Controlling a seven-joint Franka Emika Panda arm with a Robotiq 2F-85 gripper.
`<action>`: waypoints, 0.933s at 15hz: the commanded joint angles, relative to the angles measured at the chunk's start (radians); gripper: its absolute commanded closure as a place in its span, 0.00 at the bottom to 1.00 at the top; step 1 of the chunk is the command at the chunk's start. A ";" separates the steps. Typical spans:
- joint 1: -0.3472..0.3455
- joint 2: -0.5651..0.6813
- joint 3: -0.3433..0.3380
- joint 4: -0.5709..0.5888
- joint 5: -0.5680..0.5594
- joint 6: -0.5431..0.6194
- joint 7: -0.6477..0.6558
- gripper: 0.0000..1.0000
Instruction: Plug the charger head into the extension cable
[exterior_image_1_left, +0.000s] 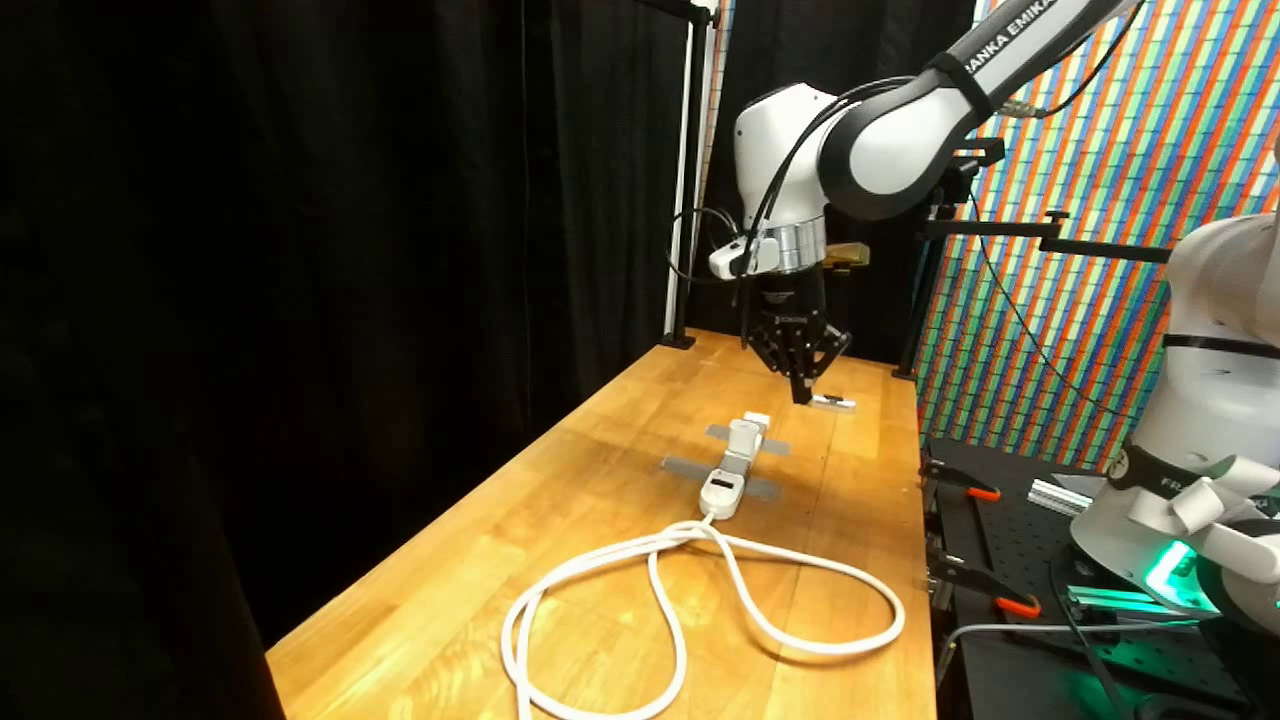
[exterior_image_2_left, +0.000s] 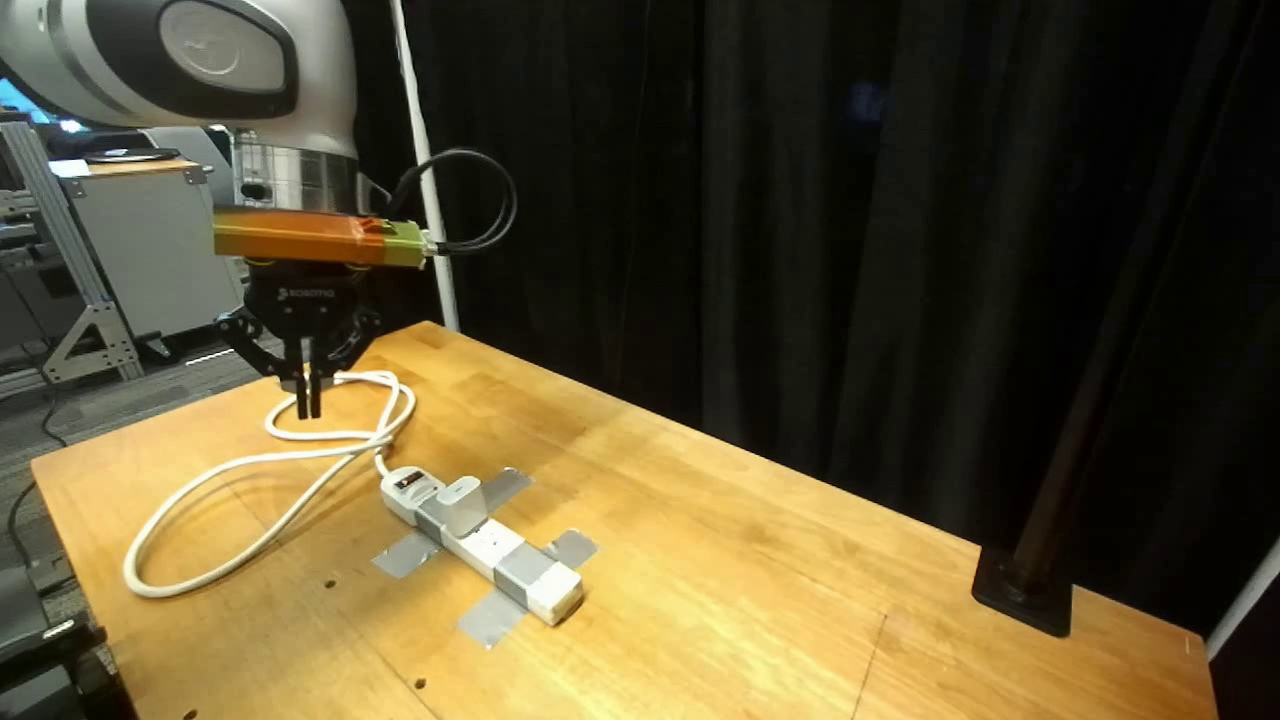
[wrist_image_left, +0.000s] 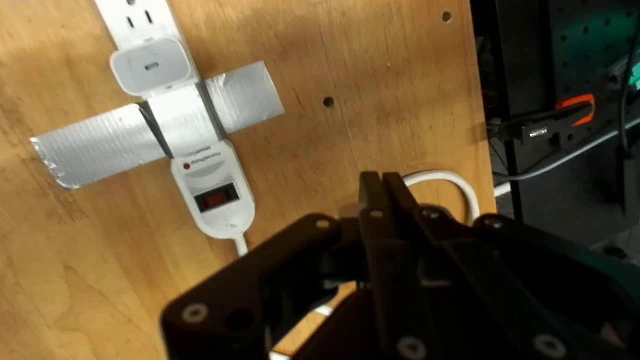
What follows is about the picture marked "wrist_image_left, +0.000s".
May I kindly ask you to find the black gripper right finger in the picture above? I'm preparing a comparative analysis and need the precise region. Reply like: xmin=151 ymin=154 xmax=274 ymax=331
xmin=380 ymin=169 xmax=640 ymax=360

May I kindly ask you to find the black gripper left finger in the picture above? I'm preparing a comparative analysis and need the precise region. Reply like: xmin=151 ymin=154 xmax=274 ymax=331
xmin=161 ymin=169 xmax=429 ymax=360

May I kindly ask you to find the white power strip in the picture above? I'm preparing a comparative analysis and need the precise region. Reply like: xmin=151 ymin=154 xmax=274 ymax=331
xmin=93 ymin=0 xmax=259 ymax=242

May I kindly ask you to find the white power strip cord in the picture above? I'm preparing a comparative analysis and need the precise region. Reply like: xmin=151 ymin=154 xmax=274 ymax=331
xmin=232 ymin=167 xmax=485 ymax=360

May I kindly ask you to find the grey cable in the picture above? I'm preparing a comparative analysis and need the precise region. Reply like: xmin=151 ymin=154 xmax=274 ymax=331
xmin=490 ymin=116 xmax=640 ymax=183

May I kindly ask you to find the black clamp orange handle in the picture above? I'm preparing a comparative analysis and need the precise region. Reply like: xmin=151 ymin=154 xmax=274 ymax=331
xmin=488 ymin=91 xmax=601 ymax=146

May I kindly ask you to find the grey duct tape strip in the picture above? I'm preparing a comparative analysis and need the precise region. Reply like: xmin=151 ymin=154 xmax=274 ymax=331
xmin=29 ymin=59 xmax=289 ymax=191

